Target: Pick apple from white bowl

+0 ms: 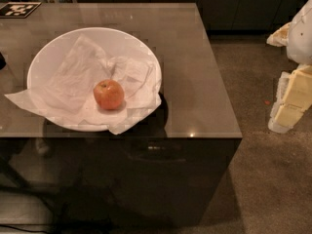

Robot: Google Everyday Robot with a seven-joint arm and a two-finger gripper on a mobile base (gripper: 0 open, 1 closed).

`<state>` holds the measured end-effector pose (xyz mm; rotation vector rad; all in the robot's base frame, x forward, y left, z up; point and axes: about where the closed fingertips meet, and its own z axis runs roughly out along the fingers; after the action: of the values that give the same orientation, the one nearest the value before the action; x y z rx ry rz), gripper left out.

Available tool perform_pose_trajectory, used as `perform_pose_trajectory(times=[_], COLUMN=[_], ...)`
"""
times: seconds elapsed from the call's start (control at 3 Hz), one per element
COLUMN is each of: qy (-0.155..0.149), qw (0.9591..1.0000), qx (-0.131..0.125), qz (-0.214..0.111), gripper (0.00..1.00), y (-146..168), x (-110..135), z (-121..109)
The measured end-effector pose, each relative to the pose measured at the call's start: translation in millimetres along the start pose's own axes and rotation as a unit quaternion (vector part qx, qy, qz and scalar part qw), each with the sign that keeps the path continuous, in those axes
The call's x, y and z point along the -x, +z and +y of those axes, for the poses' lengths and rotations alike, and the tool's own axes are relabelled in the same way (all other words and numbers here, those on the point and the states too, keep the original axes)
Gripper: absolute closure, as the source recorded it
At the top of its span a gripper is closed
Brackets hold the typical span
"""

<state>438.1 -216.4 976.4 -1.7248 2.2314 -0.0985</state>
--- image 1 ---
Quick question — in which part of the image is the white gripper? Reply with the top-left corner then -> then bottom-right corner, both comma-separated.
266,0 -> 312,134

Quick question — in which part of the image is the red apple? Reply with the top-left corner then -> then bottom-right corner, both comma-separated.
93,79 -> 124,110

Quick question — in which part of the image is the white bowl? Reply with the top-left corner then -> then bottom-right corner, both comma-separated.
26,26 -> 163,133

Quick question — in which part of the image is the dark table cabinet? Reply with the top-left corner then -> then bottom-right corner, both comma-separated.
0,3 -> 242,234

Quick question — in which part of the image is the white crumpled paper sheet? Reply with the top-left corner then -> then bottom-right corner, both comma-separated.
4,33 -> 163,136

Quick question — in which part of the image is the black white marker tag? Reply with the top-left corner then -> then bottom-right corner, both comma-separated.
0,2 -> 41,19

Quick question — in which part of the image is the black object at left edge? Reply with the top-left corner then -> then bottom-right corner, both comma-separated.
0,52 -> 7,70

